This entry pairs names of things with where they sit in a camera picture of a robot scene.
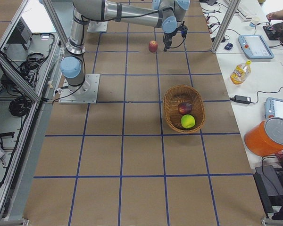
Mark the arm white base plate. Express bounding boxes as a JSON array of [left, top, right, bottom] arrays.
[[87, 21, 108, 33], [58, 74, 100, 104]]

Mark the white paper cup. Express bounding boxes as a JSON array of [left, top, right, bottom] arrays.
[[249, 16, 260, 28]]

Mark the person hand at desk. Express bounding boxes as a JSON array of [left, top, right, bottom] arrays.
[[266, 12, 279, 21]]

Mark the dark blue checkered pouch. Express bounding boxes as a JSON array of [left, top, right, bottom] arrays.
[[224, 43, 233, 50]]

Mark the red yellow apple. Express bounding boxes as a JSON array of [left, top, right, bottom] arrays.
[[148, 40, 158, 53]]

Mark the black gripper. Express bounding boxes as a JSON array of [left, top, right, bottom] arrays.
[[163, 20, 188, 52]]

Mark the dark red apple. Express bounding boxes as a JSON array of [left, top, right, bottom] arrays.
[[177, 102, 192, 115]]

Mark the woven wicker basket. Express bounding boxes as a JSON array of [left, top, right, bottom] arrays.
[[163, 85, 205, 134]]

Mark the green apple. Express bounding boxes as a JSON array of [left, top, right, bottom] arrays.
[[181, 114, 196, 129]]

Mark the orange drink bottle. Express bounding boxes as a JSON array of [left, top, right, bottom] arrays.
[[230, 60, 252, 85]]

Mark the teach pendant tablet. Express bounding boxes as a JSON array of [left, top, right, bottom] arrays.
[[238, 35, 274, 59], [265, 97, 283, 119]]

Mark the black power brick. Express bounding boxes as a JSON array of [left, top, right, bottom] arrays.
[[230, 95, 251, 105]]

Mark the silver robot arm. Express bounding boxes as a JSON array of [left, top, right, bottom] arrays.
[[60, 0, 190, 102]]

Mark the orange round container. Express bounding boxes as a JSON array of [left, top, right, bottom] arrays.
[[244, 117, 283, 156]]

